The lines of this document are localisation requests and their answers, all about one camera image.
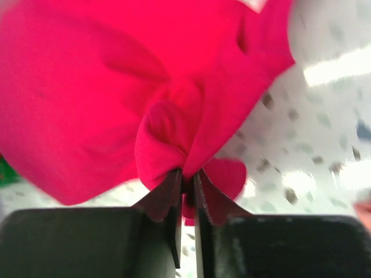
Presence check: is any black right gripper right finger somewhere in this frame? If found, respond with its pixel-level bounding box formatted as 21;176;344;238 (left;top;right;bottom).
194;171;370;277

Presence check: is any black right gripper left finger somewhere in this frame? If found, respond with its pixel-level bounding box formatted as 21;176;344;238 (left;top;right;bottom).
1;169;182;278

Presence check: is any folded peach t shirt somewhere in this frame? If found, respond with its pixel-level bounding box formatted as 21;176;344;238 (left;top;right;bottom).
354;201;370;224

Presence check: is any green plastic bin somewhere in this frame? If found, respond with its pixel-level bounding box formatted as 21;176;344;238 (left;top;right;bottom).
0;156;20;188

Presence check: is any magenta t shirt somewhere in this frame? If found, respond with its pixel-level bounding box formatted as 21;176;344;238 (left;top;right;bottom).
0;0;296;227

